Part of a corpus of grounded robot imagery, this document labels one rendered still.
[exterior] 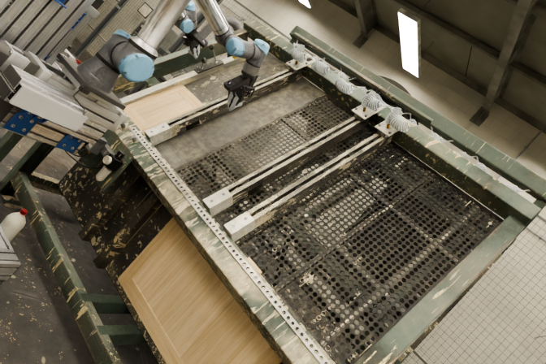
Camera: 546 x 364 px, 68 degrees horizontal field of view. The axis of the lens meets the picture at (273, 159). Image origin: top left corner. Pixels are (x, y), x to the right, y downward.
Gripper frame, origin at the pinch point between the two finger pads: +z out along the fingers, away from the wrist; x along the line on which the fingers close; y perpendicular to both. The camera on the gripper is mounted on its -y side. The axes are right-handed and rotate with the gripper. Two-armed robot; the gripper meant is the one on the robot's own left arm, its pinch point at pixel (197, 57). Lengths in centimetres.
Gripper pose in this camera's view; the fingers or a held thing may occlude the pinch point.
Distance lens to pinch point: 269.8
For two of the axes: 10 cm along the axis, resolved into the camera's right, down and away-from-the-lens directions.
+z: -0.4, 6.9, 7.2
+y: -8.5, -4.0, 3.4
